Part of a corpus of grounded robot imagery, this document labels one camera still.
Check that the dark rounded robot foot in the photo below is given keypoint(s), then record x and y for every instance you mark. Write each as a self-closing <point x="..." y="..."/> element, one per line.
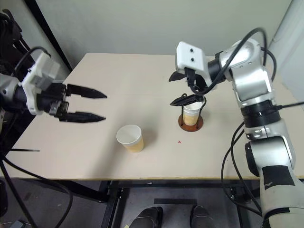
<point x="149" y="217"/>
<point x="202" y="217"/>

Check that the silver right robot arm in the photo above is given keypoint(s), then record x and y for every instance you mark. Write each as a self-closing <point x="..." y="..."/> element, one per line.
<point x="268" y="147"/>

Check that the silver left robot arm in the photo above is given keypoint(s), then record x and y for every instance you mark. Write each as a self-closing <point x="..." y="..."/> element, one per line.
<point x="9" y="89"/>

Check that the white and tan paper cup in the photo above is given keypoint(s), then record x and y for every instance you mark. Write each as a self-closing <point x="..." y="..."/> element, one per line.
<point x="191" y="115"/>
<point x="131" y="140"/>

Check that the black metal table frame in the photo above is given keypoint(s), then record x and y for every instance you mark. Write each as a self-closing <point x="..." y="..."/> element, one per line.
<point x="114" y="197"/>

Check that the white panel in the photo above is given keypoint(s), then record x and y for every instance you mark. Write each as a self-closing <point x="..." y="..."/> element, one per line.
<point x="289" y="47"/>

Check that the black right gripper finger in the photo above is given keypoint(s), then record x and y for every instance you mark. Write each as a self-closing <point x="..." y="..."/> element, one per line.
<point x="186" y="99"/>
<point x="177" y="76"/>

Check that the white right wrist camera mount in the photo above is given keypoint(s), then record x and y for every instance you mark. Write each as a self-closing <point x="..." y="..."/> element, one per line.
<point x="191" y="55"/>

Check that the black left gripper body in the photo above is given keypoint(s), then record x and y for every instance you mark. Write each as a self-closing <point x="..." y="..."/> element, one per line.
<point x="51" y="99"/>

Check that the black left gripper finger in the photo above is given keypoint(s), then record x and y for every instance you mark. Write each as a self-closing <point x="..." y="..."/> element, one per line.
<point x="85" y="92"/>
<point x="83" y="117"/>

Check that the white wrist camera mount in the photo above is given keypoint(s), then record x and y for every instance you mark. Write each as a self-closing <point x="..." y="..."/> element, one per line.
<point x="191" y="55"/>
<point x="39" y="73"/>

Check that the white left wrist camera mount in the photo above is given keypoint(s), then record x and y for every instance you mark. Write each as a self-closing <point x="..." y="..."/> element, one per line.
<point x="39" y="73"/>

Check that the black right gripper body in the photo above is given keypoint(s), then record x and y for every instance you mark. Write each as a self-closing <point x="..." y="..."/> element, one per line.
<point x="198" y="83"/>

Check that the black slanted wall post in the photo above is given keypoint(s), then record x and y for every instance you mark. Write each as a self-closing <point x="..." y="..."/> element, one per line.
<point x="51" y="35"/>

